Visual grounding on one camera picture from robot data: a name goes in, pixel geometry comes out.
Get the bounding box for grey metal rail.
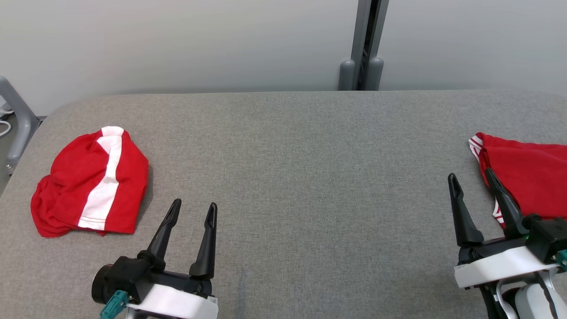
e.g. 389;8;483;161
338;0;390;91

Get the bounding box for red shorts with white stripe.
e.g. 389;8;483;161
30;126;149;238

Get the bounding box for grey metal frame leg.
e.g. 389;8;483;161
0;76;40;175

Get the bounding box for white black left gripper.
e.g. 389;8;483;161
126;198;219;319

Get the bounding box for red white lettered jersey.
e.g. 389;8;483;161
469;132;567;229

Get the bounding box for black left camera cable teal plug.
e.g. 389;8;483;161
99;290;130;319

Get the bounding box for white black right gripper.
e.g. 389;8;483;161
447;167;559;290

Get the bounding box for black right camera cable teal plug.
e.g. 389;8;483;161
534;249;567;319

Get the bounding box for black camera cable teal plug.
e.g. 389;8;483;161
534;249;567;319
99;290;130;319

